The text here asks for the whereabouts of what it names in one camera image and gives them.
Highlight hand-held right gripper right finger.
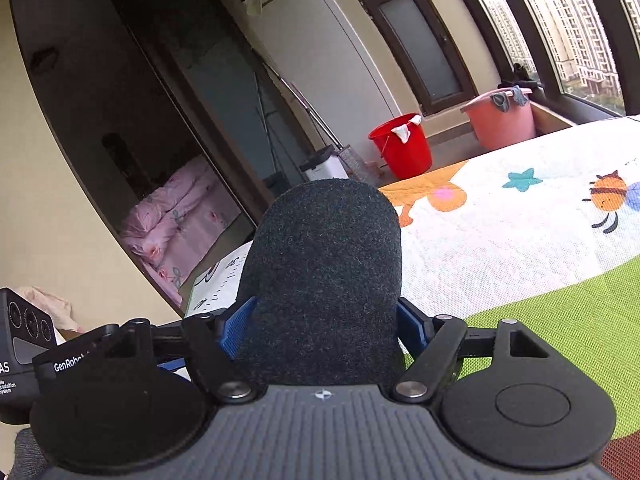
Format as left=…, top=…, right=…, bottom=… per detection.
left=391, top=297, right=556, bottom=405

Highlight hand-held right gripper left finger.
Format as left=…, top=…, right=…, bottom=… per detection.
left=99, top=296, right=259, bottom=405

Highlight black fleece pants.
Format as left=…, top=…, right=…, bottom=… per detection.
left=235, top=178, right=407, bottom=389

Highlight person's left hand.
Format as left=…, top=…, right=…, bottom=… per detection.
left=12, top=427, right=49, bottom=480

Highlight pale pink cloth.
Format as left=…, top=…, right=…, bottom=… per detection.
left=12, top=286, right=84, bottom=334

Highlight printed play mat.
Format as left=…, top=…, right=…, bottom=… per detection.
left=185, top=115, right=640, bottom=442

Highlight pink bed quilt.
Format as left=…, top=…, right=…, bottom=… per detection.
left=119, top=155, right=244, bottom=307

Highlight dark pole cleaning tool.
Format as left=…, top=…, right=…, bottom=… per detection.
left=252, top=70, right=289, bottom=199

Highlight red plastic bucket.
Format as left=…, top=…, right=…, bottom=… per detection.
left=368, top=113, right=433, bottom=180

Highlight metal pole mop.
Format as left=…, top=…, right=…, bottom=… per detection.
left=250, top=50, right=384, bottom=187

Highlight white bin with black lid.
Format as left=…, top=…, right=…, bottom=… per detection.
left=299, top=144, right=351, bottom=182

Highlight white rag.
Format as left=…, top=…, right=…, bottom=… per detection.
left=391, top=115, right=423, bottom=142

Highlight pink plastic basin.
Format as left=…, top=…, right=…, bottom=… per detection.
left=460, top=87, right=537, bottom=151

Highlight grey rag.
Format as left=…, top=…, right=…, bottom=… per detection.
left=489, top=86, right=532, bottom=114

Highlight reddish woven mat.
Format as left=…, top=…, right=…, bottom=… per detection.
left=597, top=427, right=640, bottom=480

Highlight black cloth bundle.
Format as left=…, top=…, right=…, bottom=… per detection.
left=497, top=62, right=540, bottom=92

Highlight white door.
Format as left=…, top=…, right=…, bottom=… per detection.
left=250, top=0, right=401, bottom=162

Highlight dark framed frosted window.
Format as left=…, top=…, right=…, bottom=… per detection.
left=359, top=0, right=480, bottom=117

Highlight apartment buildings outside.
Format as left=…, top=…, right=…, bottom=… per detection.
left=487, top=0, right=640, bottom=117

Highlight dark sliding door frame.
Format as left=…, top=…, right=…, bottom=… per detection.
left=7, top=0, right=274, bottom=307

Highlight large black window frame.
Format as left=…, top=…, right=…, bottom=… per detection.
left=437, top=0, right=640, bottom=126

